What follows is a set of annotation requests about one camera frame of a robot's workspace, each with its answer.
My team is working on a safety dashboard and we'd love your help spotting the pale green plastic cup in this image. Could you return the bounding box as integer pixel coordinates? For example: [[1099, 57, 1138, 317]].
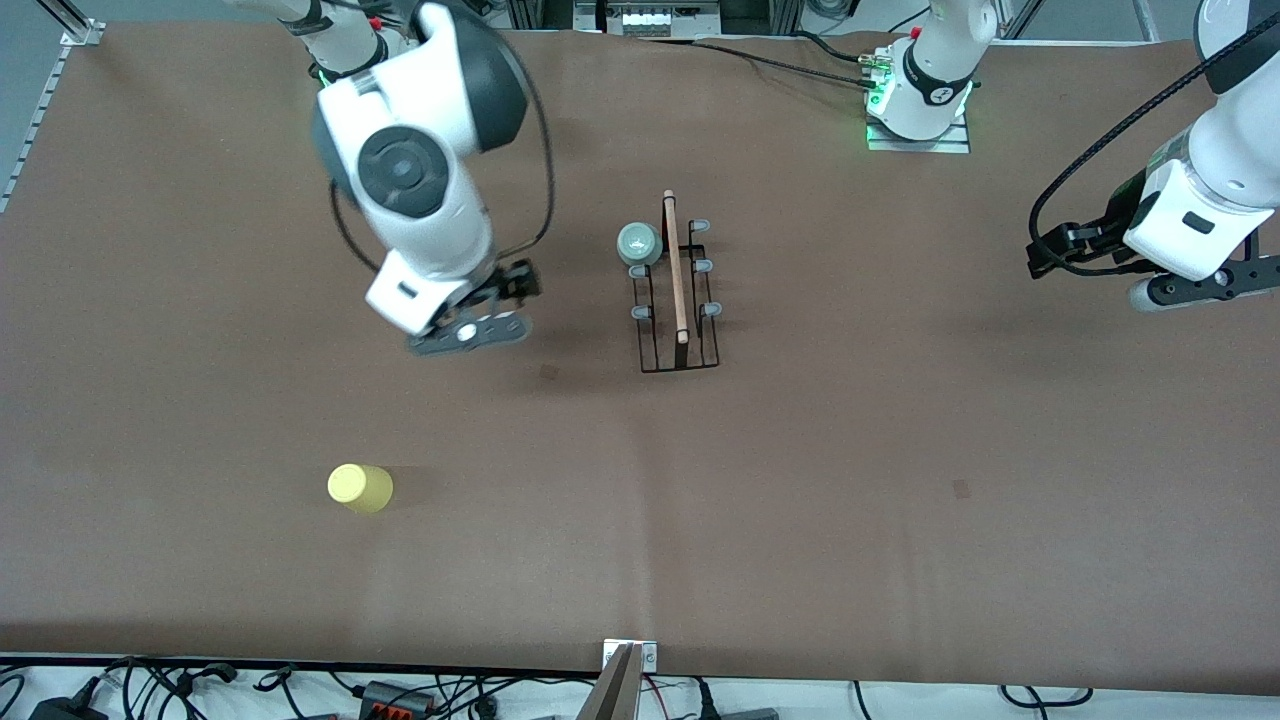
[[616, 222, 664, 268]]

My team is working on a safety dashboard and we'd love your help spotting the black wire cup holder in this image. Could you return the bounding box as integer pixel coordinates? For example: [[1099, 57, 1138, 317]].
[[628, 190, 723, 374]]

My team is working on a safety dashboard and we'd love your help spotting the yellow plastic cup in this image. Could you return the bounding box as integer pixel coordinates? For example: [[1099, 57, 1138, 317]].
[[327, 463, 395, 516]]

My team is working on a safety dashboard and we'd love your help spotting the large table cover sheet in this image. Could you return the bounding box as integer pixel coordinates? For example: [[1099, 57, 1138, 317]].
[[0, 20, 1280, 696]]

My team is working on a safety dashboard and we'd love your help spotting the grey electronics box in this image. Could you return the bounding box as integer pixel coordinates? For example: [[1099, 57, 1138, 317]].
[[600, 0, 723, 39]]

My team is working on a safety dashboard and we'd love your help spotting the black orange connector block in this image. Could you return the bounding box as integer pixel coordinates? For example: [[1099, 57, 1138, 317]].
[[358, 680, 437, 719]]

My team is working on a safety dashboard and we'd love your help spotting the black power adapter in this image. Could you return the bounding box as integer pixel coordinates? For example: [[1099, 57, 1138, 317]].
[[28, 697, 109, 720]]

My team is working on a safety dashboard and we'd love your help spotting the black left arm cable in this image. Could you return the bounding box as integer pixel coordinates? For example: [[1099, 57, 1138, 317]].
[[1028, 40, 1280, 277]]

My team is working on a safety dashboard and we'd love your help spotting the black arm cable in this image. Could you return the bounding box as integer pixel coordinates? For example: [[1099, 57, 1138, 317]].
[[1028, 40, 1280, 277], [330, 10, 556, 281]]

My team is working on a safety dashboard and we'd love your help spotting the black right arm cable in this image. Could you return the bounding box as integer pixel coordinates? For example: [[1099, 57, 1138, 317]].
[[330, 10, 556, 281]]

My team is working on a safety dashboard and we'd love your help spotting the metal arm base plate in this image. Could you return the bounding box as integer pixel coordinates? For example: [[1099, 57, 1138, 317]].
[[866, 60, 971, 154]]

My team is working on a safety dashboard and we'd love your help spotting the thick black cable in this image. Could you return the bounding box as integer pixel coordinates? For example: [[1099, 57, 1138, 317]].
[[790, 30, 886, 67]]

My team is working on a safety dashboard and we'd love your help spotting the thin black cable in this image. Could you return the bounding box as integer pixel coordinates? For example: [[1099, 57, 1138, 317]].
[[640, 36, 886, 91]]

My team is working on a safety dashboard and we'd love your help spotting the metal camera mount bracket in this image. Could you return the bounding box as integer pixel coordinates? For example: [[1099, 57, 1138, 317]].
[[575, 640, 659, 720]]

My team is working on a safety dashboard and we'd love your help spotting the black cable loop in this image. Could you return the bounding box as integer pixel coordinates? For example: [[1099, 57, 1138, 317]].
[[1000, 685, 1093, 709]]

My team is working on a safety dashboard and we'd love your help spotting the perforated aluminium rail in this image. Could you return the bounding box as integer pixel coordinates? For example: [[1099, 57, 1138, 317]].
[[0, 20, 106, 213]]

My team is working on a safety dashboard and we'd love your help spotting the tangled black cable bundle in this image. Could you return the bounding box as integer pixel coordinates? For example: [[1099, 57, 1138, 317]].
[[0, 655, 601, 720]]

